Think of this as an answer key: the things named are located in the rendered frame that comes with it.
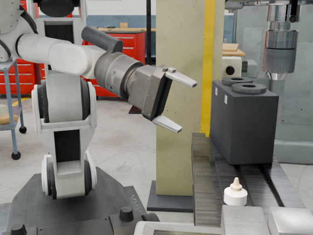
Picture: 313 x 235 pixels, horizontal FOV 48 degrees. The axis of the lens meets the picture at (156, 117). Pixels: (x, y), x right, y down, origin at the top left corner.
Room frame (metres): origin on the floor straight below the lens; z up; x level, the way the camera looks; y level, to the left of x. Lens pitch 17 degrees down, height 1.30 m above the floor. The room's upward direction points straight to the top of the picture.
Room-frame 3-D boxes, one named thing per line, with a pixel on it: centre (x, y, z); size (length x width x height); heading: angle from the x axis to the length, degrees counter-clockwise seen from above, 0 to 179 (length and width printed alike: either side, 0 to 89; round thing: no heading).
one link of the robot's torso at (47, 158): (1.29, 0.35, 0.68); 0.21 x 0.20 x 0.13; 17
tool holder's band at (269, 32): (0.55, -0.19, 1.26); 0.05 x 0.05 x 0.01
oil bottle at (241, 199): (0.57, -0.14, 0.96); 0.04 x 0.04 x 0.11
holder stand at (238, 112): (0.98, -0.24, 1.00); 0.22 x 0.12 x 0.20; 5
